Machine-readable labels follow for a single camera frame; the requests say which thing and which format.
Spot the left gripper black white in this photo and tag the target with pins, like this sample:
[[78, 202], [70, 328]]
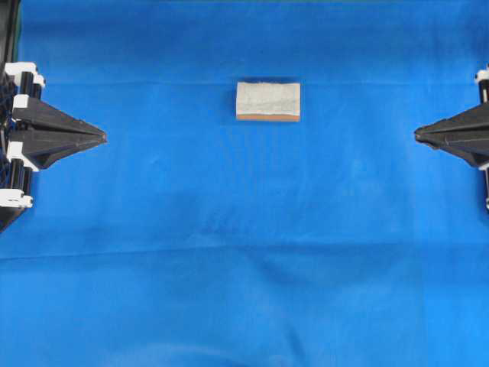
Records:
[[29, 152]]

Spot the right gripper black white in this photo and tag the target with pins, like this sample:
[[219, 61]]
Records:
[[472, 123]]

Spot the grey and brown sponge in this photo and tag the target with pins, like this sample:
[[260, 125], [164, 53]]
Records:
[[269, 102]]

